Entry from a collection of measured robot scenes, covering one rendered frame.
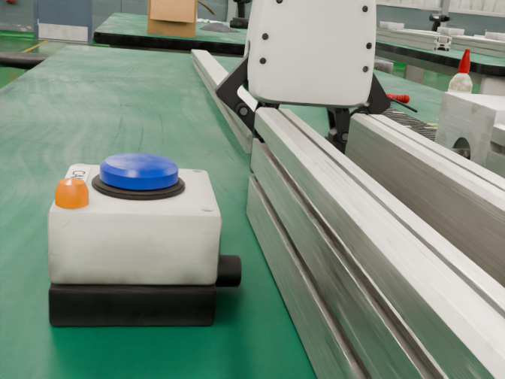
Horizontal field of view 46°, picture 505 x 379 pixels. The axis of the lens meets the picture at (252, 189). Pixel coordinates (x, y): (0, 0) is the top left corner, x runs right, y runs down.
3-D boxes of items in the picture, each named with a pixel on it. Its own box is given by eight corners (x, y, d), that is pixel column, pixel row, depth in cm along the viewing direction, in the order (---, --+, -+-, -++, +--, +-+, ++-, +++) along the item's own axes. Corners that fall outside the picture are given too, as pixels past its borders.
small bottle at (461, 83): (457, 118, 102) (470, 49, 99) (470, 122, 99) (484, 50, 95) (438, 117, 101) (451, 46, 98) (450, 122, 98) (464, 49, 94)
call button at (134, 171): (102, 183, 32) (102, 148, 32) (175, 186, 33) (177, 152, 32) (95, 208, 29) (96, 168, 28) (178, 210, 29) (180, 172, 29)
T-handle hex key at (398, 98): (365, 99, 114) (367, 90, 114) (406, 102, 115) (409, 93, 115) (391, 114, 99) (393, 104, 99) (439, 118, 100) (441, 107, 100)
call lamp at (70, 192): (57, 197, 28) (57, 173, 28) (90, 198, 28) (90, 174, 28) (52, 207, 26) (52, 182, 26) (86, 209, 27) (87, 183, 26)
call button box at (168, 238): (69, 258, 35) (69, 156, 34) (228, 260, 37) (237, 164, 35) (47, 328, 28) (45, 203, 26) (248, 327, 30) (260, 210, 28)
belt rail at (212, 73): (190, 61, 154) (191, 49, 154) (205, 62, 155) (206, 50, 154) (245, 153, 64) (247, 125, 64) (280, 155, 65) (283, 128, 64)
